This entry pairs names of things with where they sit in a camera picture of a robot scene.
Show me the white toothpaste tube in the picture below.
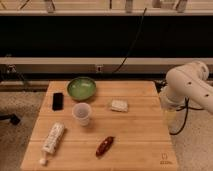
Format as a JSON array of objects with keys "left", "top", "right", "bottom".
[{"left": 39, "top": 122, "right": 65, "bottom": 166}]

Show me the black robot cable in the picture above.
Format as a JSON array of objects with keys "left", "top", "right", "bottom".
[{"left": 169, "top": 97, "right": 204, "bottom": 136}]

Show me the translucent plastic cup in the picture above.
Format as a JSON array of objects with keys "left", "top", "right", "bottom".
[{"left": 72, "top": 103, "right": 92, "bottom": 126}]

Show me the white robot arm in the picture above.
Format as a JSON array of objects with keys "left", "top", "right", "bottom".
[{"left": 159, "top": 61, "right": 213, "bottom": 125}]

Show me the black hanging cable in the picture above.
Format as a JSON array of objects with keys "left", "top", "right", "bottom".
[{"left": 111, "top": 7, "right": 148, "bottom": 74}]

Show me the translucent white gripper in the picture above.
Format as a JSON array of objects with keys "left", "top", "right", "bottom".
[{"left": 162, "top": 106, "right": 176, "bottom": 126}]

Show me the black smartphone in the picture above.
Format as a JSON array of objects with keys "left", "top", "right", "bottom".
[{"left": 52, "top": 93, "right": 64, "bottom": 111}]

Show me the green bowl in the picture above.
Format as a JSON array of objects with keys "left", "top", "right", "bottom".
[{"left": 67, "top": 77, "right": 96, "bottom": 101}]

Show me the white sponge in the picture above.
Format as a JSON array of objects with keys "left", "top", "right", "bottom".
[{"left": 110, "top": 100, "right": 128, "bottom": 112}]

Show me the red sausage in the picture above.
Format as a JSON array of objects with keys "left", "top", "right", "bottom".
[{"left": 96, "top": 136, "right": 114, "bottom": 157}]

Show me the black chair base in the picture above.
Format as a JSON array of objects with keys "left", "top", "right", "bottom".
[{"left": 0, "top": 114, "right": 20, "bottom": 125}]

